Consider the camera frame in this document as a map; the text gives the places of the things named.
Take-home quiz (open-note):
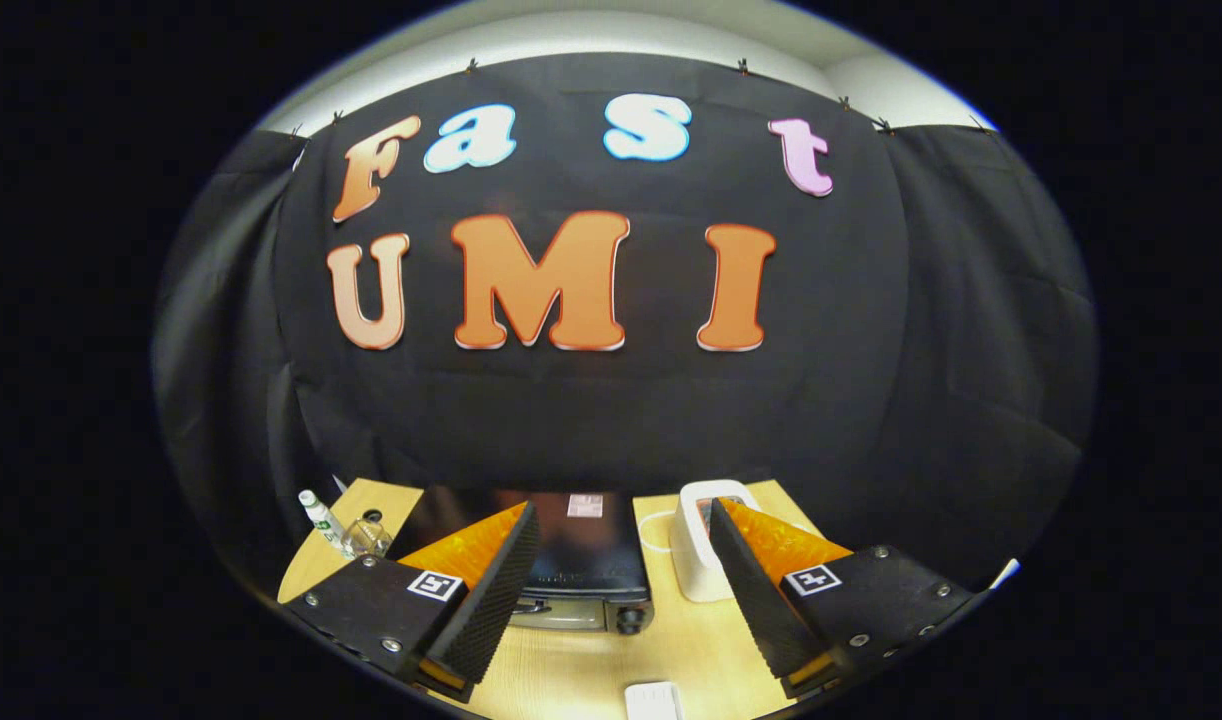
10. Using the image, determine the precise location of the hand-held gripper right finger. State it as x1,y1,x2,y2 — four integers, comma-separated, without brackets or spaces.
708,497,975,701

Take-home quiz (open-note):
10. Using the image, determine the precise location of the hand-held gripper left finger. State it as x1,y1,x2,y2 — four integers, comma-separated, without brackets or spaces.
283,500,541,703

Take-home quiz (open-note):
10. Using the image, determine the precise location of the black toaster oven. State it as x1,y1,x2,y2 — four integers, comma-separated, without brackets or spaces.
386,488,658,637

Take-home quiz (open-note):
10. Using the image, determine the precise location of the white bread toaster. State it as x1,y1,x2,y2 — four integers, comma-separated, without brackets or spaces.
669,480,763,604

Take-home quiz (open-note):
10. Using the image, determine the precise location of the white ribbed tray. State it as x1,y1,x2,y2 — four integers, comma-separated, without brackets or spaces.
625,682,685,720

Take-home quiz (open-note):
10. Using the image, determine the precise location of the white bottle green label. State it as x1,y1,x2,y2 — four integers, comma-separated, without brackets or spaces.
298,489,348,550

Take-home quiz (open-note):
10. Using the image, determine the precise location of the white power cord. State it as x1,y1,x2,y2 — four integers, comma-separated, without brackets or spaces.
635,509,678,554

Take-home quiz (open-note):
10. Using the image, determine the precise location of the metal wire rack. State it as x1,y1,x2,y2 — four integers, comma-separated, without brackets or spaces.
341,509,395,560

